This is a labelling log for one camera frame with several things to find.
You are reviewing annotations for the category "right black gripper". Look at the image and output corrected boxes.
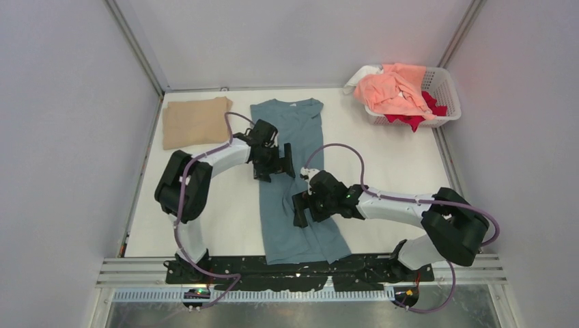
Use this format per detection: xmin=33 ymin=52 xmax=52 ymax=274
xmin=292 ymin=189 xmax=337 ymax=228

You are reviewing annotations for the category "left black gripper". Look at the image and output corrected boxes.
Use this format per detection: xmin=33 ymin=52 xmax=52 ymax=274
xmin=253 ymin=143 xmax=294 ymax=182

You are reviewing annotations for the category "blue-grey polo t-shirt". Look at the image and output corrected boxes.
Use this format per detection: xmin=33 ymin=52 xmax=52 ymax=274
xmin=250 ymin=98 xmax=351 ymax=264

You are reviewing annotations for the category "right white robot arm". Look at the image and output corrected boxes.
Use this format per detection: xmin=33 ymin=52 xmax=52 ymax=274
xmin=292 ymin=169 xmax=490 ymax=281

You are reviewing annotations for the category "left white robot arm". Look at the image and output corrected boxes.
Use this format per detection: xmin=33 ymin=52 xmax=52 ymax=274
xmin=154 ymin=120 xmax=296 ymax=283

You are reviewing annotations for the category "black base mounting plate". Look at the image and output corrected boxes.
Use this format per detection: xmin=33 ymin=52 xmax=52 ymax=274
xmin=165 ymin=253 xmax=435 ymax=293

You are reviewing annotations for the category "folded tan t-shirt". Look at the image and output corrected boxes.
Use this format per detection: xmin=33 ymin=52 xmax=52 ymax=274
xmin=162 ymin=97 xmax=233 ymax=150

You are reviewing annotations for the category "white t-shirt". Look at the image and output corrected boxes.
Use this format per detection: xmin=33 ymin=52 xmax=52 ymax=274
xmin=342 ymin=64 xmax=384 ymax=94

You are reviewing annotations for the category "salmon pink t-shirt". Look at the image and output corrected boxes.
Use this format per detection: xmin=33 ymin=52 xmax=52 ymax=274
xmin=353 ymin=63 xmax=436 ymax=120

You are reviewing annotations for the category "red t-shirt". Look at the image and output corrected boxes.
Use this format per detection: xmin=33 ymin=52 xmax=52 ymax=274
xmin=385 ymin=91 xmax=448 ymax=133

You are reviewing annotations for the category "white plastic laundry basket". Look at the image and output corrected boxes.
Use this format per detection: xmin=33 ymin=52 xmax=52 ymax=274
xmin=364 ymin=66 xmax=461 ymax=128

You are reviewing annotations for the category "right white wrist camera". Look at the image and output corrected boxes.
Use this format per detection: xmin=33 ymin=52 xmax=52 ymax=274
xmin=300 ymin=167 xmax=320 ymax=195

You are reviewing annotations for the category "aluminium front rail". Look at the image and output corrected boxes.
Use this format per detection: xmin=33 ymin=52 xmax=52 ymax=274
xmin=96 ymin=254 xmax=507 ymax=308

